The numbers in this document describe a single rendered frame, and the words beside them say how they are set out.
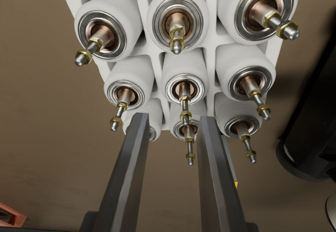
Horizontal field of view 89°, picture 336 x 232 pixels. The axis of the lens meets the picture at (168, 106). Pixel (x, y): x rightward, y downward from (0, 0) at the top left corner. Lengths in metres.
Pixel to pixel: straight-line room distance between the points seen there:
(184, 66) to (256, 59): 0.12
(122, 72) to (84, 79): 0.38
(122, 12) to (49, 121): 0.75
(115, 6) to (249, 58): 0.23
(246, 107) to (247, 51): 0.12
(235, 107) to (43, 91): 0.71
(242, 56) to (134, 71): 0.20
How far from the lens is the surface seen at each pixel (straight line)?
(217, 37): 0.37
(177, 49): 0.20
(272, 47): 0.41
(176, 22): 0.25
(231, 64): 0.33
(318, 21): 0.66
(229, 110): 0.40
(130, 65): 0.36
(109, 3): 0.30
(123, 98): 0.33
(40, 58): 0.74
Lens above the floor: 0.52
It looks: 49 degrees down
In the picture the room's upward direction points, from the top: 176 degrees counter-clockwise
